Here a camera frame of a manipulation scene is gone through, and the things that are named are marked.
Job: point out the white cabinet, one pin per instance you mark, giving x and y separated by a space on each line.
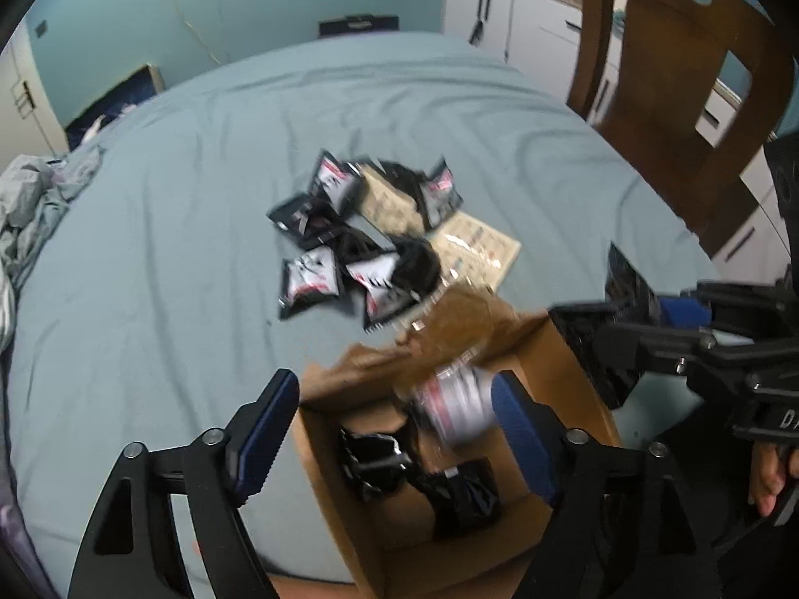
530 25

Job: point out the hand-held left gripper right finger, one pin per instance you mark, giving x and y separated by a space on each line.
524 437

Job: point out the grey light switch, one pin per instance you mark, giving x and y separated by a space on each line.
41 29

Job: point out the beige snack packet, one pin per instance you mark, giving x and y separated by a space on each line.
390 206
474 249

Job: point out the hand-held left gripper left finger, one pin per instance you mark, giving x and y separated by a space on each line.
268 437

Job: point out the black bag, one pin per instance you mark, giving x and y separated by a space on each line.
359 26

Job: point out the bed with teal sheet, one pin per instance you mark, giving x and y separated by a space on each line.
187 231

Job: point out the wooden chair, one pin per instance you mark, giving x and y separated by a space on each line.
661 75

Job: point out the cardboard box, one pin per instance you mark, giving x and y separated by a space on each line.
580 380

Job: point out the crumpled grey blanket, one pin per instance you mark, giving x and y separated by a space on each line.
31 206

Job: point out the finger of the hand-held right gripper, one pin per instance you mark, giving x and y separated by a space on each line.
683 312
655 346

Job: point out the pile of black snack packets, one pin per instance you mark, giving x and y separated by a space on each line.
312 281

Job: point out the brown snack packet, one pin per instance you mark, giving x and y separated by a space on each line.
455 318

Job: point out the dark blue box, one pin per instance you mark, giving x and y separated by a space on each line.
118 103

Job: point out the white wardrobe door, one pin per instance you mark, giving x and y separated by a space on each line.
31 75

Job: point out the person's right hand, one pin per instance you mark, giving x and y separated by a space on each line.
764 480

